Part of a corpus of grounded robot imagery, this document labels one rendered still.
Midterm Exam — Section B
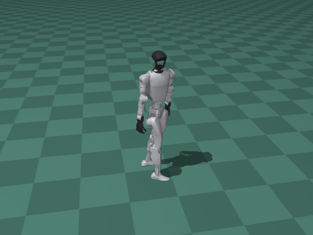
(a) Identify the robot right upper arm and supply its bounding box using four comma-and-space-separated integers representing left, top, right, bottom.
139, 73, 150, 103

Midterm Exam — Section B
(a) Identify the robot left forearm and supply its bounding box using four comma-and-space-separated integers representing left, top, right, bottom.
165, 91, 173, 105

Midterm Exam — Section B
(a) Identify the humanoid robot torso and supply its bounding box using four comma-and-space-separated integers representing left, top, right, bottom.
146, 68, 170, 118

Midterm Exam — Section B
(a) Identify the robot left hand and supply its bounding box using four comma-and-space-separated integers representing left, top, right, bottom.
164, 102, 171, 116

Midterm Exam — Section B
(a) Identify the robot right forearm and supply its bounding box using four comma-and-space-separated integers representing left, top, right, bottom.
137, 96, 145, 120

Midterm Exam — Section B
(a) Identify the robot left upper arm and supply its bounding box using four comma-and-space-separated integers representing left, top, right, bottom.
168, 69, 176, 94

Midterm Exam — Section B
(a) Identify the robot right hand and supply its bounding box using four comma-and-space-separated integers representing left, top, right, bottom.
136, 116, 146, 134

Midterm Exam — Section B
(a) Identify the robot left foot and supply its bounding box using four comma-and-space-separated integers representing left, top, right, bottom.
141, 159, 153, 166

